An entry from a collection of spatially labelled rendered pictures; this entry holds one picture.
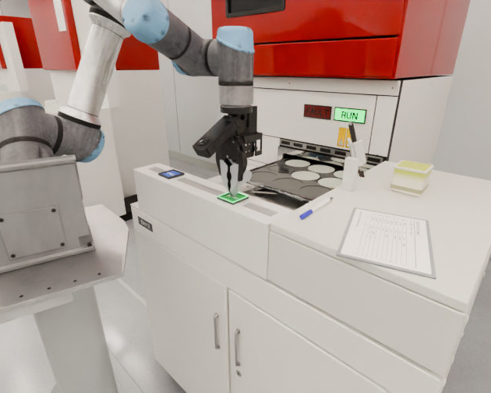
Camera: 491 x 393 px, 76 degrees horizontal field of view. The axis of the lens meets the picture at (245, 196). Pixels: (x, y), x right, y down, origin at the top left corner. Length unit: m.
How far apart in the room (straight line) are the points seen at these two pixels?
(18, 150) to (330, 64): 0.93
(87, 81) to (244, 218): 0.60
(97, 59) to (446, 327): 0.99
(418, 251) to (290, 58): 0.86
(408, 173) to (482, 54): 1.79
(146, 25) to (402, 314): 0.64
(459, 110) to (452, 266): 2.06
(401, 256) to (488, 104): 2.07
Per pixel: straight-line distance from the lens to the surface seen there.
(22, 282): 0.87
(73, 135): 1.01
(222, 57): 0.69
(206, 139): 0.66
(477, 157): 2.63
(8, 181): 0.84
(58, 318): 1.02
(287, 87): 1.32
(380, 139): 1.16
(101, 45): 1.03
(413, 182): 0.86
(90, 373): 1.18
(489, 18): 2.60
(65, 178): 0.84
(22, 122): 0.95
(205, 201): 0.78
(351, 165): 0.82
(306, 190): 1.00
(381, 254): 0.58
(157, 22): 0.65
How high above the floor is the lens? 1.26
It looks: 23 degrees down
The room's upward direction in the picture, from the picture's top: straight up
